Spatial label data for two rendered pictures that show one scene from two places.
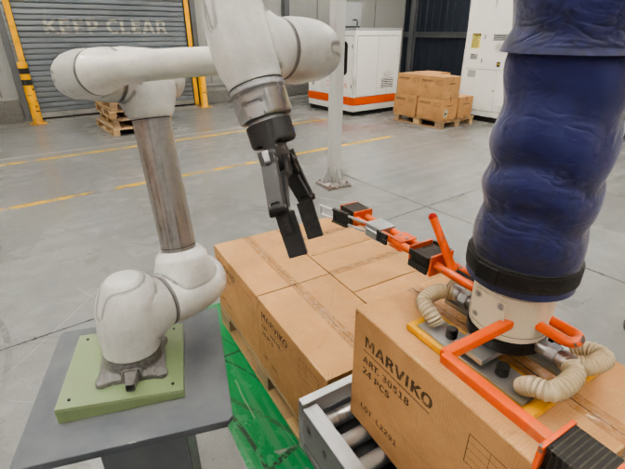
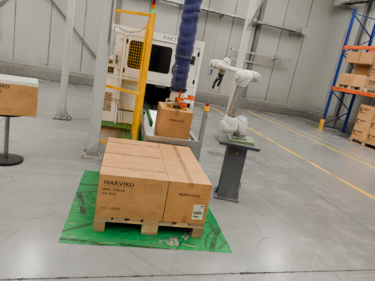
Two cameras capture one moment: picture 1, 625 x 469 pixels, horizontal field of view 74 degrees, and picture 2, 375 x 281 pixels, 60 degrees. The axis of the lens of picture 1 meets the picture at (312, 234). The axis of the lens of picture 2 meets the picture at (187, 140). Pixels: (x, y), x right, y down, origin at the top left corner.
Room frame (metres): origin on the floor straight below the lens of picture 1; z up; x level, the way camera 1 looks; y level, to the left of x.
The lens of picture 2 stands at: (4.82, 1.13, 1.59)
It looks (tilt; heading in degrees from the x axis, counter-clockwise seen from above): 14 degrees down; 198
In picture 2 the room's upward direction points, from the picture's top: 11 degrees clockwise
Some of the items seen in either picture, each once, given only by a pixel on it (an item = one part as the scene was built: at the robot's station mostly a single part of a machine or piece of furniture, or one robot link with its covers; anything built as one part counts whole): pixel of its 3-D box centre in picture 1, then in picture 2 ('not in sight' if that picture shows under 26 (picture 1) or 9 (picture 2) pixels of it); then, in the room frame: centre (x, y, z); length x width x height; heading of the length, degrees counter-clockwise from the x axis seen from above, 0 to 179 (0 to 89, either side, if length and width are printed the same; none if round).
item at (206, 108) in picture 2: not in sight; (200, 139); (0.35, -0.13, 0.50); 0.07 x 0.07 x 1.00; 31
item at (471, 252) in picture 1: (521, 259); (178, 88); (0.78, -0.45, 1.19); 0.23 x 0.23 x 0.04
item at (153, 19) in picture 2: not in sight; (121, 85); (0.61, -1.40, 1.05); 0.87 x 0.10 x 2.10; 83
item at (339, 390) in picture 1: (388, 367); (173, 140); (1.10, -0.26, 0.58); 0.70 x 0.03 x 0.06; 121
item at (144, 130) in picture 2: not in sight; (143, 122); (0.27, -1.14, 0.50); 2.31 x 0.05 x 0.19; 31
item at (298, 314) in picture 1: (344, 300); (150, 175); (1.84, -0.17, 0.34); 1.20 x 1.00 x 0.40; 31
